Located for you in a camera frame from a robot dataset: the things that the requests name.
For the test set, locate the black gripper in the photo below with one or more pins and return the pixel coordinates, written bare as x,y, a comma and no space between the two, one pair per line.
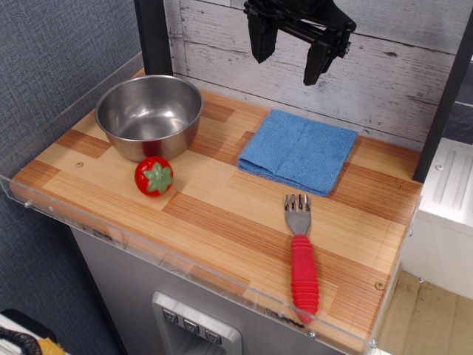
320,23

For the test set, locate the red handled metal fork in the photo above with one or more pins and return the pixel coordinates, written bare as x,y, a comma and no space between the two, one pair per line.
304,277

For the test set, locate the blue folded cloth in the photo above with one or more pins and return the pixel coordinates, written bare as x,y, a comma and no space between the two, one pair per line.
298,152

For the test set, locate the stainless steel bowl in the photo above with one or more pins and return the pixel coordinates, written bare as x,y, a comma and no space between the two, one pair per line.
153,115

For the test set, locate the red toy strawberry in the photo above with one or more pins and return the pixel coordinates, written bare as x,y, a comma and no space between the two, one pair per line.
154,176

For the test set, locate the white toy sink unit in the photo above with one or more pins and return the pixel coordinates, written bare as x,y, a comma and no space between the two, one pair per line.
438,246

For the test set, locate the grey toy fridge cabinet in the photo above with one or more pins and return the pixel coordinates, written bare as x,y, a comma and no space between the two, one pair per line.
126,282

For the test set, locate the silver dispenser button panel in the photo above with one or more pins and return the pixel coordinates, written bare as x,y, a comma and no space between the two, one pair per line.
186,330

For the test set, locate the black and yellow object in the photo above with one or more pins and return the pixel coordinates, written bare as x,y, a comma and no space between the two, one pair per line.
21,334

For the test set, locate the black left frame post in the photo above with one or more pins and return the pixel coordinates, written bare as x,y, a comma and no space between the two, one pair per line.
154,38

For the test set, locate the black frame post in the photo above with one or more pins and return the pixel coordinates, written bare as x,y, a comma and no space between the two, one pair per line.
447,100
154,38

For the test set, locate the black right frame post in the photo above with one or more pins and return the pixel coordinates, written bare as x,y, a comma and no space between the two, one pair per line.
447,100

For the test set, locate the clear acrylic guard rail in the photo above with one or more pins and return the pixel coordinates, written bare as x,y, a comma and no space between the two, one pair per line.
219,227

